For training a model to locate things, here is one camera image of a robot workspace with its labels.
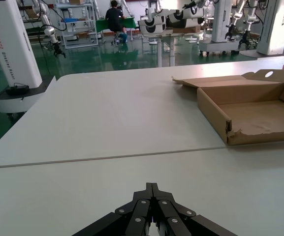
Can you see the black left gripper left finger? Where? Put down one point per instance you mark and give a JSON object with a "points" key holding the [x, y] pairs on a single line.
{"points": [[132, 218]]}

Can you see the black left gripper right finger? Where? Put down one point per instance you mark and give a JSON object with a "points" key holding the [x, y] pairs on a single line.
{"points": [[176, 218]]}

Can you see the white robot arm black gripper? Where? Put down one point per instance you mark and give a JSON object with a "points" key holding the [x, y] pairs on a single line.
{"points": [[49, 32]]}

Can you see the open brown cardboard box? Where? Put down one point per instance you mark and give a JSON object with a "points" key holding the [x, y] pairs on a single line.
{"points": [[242, 113]]}

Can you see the flat brown cardboard box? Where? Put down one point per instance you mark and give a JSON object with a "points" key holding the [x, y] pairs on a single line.
{"points": [[186, 30]]}

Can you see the white work table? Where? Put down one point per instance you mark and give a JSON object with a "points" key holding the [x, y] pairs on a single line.
{"points": [[166, 49]]}

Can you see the small black device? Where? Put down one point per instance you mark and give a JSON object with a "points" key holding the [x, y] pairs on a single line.
{"points": [[17, 89]]}

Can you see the white robot shell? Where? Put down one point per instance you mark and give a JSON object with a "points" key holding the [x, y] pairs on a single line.
{"points": [[152, 25], [186, 18]]}

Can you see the green covered table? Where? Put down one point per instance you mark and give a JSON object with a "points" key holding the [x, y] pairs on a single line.
{"points": [[129, 22]]}

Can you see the metal shelf rack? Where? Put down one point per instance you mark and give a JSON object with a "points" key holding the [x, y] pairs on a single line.
{"points": [[79, 24]]}

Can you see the seated person in black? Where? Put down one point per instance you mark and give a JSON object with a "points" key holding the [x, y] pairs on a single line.
{"points": [[114, 17]]}

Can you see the white lettered robot pedestal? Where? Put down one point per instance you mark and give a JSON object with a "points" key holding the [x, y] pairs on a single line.
{"points": [[11, 49]]}

